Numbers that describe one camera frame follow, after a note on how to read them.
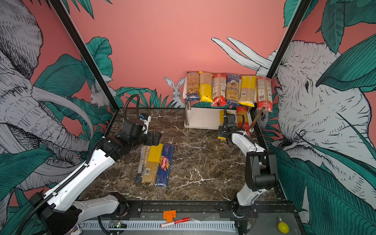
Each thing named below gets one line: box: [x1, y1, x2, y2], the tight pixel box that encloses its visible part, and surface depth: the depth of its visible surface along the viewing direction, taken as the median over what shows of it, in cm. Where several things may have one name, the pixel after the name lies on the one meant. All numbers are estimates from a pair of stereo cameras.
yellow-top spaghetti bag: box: [237, 75, 258, 107], surface depth 80 cm
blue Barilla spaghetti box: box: [154, 143, 175, 187], surface depth 88 cm
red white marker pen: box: [160, 217, 190, 228], surface depth 71 cm
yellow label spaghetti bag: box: [141, 143, 164, 185], surface depth 88 cm
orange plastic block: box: [163, 209, 177, 223], surface depth 73 cm
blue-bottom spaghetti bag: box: [185, 71, 201, 102], surface depth 81 cm
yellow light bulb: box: [277, 216, 290, 235], surface depth 70 cm
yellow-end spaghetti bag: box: [198, 70, 214, 103], surface depth 81 cm
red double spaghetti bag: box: [256, 75, 273, 113], surface depth 78 cm
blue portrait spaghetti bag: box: [225, 73, 241, 106], surface depth 81 cm
